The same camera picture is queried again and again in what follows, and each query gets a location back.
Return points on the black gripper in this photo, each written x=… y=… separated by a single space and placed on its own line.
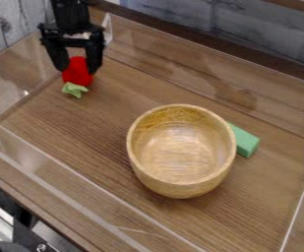
x=72 y=30

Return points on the red plush strawberry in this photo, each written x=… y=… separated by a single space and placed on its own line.
x=76 y=77

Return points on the wooden bowl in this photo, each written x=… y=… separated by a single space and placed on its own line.
x=181 y=150

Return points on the green foam block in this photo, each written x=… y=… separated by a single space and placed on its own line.
x=247 y=141

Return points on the black metal stand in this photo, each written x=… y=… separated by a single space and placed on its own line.
x=18 y=237

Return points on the clear acrylic tray enclosure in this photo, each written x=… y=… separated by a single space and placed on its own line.
x=64 y=160

